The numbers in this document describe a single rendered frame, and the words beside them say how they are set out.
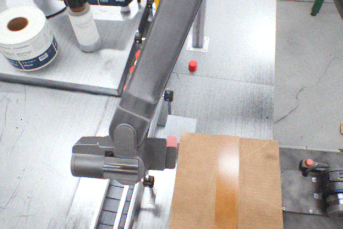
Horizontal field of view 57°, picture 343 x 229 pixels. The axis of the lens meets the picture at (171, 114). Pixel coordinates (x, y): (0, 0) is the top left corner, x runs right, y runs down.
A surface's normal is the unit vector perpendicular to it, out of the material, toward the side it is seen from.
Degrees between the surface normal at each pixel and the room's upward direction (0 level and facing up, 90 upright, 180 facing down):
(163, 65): 52
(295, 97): 0
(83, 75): 0
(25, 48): 90
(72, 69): 0
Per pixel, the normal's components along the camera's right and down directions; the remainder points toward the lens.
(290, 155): -0.03, -0.53
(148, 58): -0.15, 0.29
